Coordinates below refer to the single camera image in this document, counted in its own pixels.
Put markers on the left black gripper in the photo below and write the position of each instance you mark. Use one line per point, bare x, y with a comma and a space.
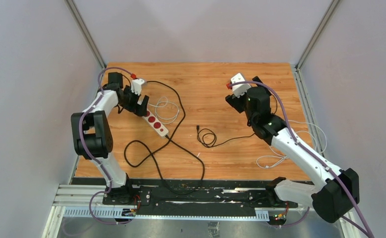
139, 110

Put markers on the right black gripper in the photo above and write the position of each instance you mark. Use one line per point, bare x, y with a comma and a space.
236, 102

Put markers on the white red power strip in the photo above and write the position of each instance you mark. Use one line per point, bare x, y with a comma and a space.
156, 124

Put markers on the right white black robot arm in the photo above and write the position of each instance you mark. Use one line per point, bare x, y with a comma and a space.
333, 191

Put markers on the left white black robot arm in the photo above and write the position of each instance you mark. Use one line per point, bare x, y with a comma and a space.
92, 137

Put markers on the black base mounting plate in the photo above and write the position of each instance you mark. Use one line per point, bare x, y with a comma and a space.
212, 200

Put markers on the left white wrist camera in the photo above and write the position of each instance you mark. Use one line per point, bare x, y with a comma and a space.
137, 84

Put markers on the aluminium frame rail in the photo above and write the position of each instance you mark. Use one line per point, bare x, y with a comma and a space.
69, 218

